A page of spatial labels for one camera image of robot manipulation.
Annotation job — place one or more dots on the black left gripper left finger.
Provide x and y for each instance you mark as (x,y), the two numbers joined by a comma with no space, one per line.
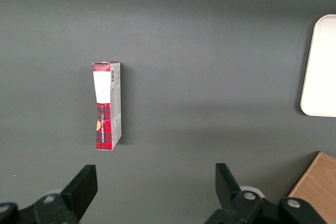
(76,195)

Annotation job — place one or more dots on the cream plastic tray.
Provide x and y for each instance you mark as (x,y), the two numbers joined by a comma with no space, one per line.
(321,72)

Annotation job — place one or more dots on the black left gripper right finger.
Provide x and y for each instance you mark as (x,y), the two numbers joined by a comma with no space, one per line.
(228,192)

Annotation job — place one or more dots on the wooden drawer cabinet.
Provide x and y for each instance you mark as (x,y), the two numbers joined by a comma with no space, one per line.
(317,179)

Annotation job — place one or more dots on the red plaid carton box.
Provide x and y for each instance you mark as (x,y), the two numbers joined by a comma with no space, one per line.
(103,119)

